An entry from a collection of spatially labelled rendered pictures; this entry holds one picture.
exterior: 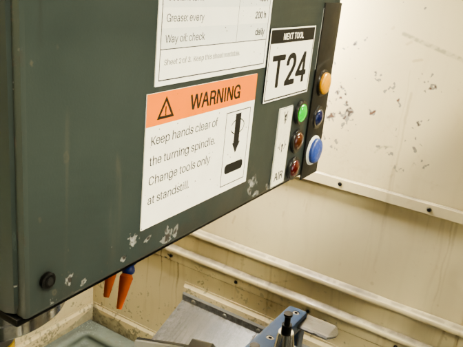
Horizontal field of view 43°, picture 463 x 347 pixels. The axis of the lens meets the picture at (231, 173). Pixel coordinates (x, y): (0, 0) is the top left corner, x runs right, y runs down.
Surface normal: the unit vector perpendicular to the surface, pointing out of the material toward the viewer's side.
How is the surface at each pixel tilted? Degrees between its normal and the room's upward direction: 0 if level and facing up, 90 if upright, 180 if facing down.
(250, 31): 90
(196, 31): 90
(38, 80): 90
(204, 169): 90
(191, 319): 24
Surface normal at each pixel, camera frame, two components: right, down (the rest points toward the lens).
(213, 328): -0.13, -0.76
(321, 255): -0.53, 0.23
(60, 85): 0.84, 0.25
